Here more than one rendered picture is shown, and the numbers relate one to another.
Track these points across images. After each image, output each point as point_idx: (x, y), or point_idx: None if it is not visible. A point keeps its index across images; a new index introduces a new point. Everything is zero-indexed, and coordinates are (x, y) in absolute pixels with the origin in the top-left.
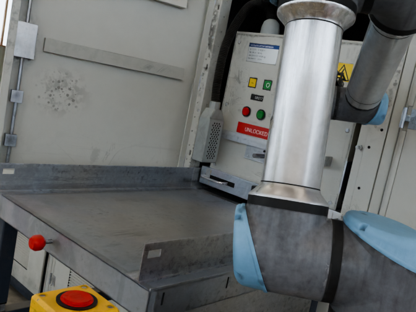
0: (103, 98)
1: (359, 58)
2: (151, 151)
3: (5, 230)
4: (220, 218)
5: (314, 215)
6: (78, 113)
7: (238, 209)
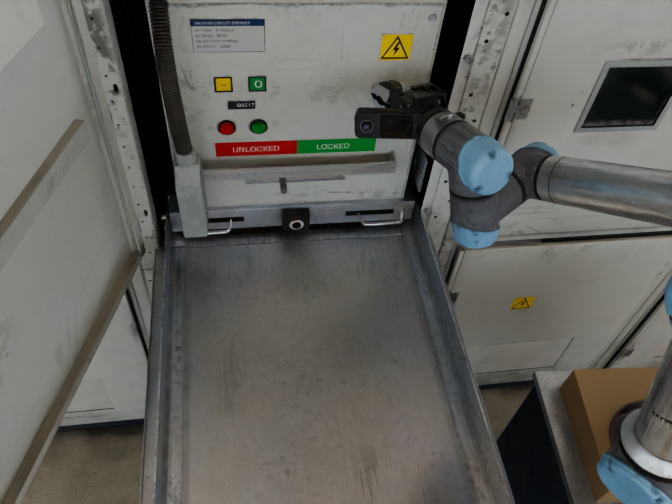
0: (24, 296)
1: (622, 211)
2: (100, 261)
3: None
4: (320, 308)
5: None
6: (15, 354)
7: (653, 492)
